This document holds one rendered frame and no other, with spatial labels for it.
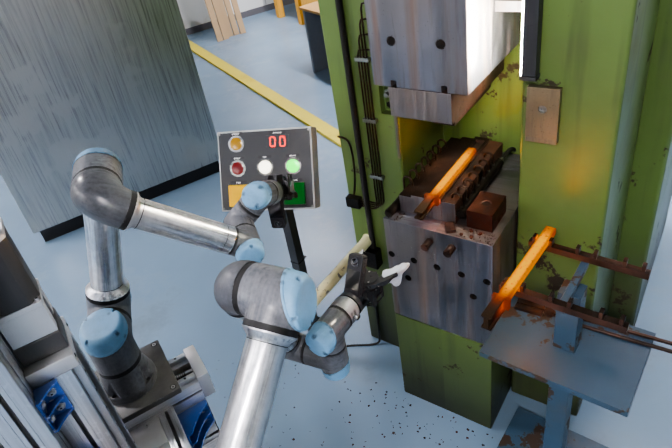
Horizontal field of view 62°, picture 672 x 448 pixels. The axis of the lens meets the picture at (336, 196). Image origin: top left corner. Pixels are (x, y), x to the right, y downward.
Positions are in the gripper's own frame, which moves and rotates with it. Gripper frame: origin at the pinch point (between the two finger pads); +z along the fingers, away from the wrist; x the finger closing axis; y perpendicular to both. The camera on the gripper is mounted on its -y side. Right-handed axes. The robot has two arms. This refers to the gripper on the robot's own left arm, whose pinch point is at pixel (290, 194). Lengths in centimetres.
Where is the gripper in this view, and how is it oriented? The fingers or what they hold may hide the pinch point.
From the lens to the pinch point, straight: 187.0
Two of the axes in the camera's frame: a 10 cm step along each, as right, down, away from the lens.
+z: 2.0, -0.7, 9.8
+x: -9.8, 0.4, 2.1
